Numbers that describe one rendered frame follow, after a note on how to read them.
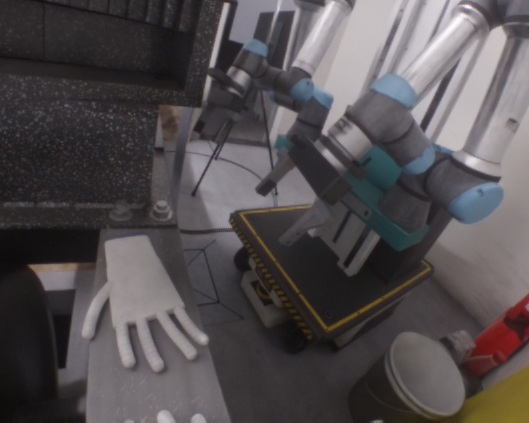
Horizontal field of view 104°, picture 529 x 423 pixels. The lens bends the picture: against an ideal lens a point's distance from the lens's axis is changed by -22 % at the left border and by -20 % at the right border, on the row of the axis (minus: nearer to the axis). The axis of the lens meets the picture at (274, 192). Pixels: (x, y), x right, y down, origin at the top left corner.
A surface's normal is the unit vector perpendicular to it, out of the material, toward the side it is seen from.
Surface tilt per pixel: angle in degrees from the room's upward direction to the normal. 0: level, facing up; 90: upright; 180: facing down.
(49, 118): 90
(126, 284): 0
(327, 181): 66
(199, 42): 90
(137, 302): 0
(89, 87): 90
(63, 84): 90
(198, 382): 0
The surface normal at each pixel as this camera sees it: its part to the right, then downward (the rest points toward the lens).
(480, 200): 0.11, 0.62
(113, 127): 0.41, 0.54
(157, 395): 0.29, -0.84
